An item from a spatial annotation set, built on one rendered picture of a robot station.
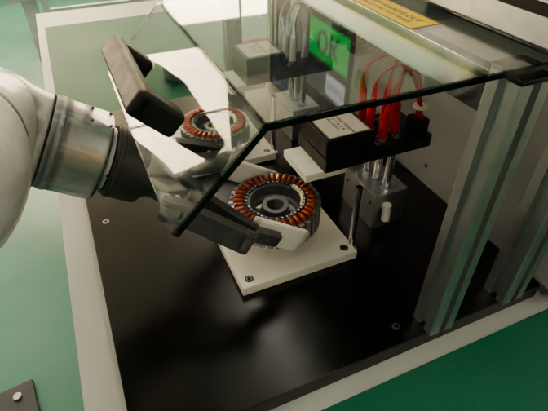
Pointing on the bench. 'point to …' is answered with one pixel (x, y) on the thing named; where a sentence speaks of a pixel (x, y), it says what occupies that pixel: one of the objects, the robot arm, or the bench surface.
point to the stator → (279, 201)
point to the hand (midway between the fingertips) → (273, 205)
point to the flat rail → (469, 95)
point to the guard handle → (139, 87)
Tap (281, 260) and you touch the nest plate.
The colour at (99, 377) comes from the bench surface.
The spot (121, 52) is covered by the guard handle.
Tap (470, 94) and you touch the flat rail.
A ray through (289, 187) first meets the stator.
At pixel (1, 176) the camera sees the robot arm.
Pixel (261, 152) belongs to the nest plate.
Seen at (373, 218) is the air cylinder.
